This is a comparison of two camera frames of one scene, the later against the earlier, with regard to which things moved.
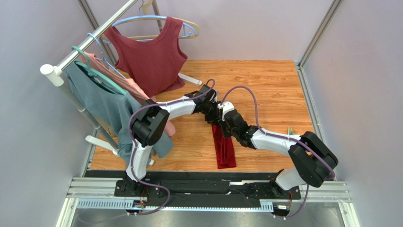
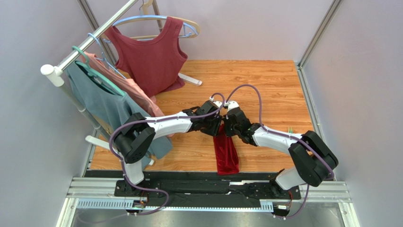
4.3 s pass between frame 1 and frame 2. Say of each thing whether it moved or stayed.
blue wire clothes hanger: stayed
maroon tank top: stayed
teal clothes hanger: stayed
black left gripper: moved
